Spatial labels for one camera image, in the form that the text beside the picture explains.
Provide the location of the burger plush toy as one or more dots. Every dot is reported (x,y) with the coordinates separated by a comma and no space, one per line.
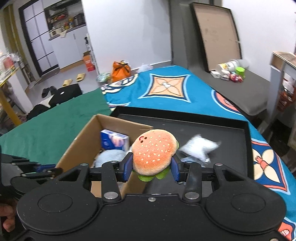
(152,154)

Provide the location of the grey bench cushion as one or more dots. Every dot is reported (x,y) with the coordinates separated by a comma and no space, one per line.
(250,96)

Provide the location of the white kitchen cabinet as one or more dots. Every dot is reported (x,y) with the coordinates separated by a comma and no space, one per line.
(67,29)

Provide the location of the black slipper pair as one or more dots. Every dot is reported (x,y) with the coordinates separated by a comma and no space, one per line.
(52,90)

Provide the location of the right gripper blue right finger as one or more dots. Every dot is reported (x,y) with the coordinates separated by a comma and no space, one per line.
(191,174)

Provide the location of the green cloth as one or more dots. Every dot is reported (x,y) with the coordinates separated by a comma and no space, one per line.
(46,137)

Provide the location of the clear bag white filling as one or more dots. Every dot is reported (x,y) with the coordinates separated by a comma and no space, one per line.
(199,147)

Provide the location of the blue patterned blanket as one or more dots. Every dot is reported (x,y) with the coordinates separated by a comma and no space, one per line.
(177,89)

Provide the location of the orange bag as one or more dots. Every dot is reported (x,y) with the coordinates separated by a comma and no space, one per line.
(120,70)

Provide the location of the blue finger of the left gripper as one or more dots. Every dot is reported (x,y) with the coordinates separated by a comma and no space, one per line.
(50,173)
(43,168)

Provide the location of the blue denim jellyfish patch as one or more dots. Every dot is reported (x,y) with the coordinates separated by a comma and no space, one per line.
(196,160)

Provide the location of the red basket under desk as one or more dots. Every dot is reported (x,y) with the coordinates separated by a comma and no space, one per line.
(286,100)

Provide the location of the blue tissue pack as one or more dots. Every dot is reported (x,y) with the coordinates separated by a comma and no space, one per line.
(111,140)

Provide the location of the grey desk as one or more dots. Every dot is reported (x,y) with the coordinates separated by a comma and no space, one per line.
(282,78)

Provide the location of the black chair with dot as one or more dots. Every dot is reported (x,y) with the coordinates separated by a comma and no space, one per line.
(65,94)

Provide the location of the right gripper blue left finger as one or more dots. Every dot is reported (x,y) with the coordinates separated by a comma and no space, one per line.
(112,173)

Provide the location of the large black-framed board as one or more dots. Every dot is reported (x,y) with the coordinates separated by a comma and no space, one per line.
(217,33)

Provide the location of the orange carton on floor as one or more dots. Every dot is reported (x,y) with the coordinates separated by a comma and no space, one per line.
(88,61)

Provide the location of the brown cardboard box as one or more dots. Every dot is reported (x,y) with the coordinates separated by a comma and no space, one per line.
(86,146)

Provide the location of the green lidded cup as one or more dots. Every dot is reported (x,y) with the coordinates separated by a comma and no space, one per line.
(240,71)

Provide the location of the black shallow tray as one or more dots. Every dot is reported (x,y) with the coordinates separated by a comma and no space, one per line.
(234,135)

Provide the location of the light blue fluffy plush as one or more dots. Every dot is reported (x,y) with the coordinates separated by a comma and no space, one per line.
(107,156)

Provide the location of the person's left hand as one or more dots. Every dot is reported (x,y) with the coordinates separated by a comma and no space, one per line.
(8,212)

